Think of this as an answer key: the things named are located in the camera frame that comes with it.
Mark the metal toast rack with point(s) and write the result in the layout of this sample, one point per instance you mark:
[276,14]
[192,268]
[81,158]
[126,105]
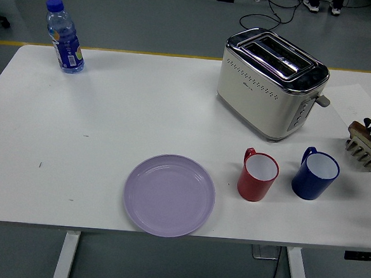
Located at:
[361,154]

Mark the purple plate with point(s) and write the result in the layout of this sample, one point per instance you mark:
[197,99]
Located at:
[169,195]

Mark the black table control panel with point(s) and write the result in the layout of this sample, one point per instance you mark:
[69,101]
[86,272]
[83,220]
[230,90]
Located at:
[362,256]

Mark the grey under-table box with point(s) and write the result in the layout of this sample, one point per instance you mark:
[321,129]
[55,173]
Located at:
[263,252]

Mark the cream and chrome toaster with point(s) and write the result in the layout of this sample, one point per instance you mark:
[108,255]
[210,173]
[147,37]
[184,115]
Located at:
[265,97]

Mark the person's shoe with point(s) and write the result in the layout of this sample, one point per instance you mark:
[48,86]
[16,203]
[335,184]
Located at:
[311,3]
[336,6]

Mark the slice of toast bread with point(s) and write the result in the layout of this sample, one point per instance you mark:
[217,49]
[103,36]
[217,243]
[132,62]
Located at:
[358,129]

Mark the blue labelled water bottle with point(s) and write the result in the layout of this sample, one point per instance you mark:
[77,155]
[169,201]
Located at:
[68,45]

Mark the blue mug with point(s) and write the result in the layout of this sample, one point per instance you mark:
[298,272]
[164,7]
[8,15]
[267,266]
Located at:
[309,184]

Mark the red mug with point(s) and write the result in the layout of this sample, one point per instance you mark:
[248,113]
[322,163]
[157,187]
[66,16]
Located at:
[254,185]

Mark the grey toaster lever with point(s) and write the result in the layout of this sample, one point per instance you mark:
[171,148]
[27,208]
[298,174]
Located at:
[323,101]

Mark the white table leg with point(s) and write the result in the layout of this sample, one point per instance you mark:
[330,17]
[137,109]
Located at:
[66,258]
[297,274]

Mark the white paper sheet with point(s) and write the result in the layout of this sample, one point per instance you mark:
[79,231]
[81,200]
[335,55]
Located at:
[353,100]

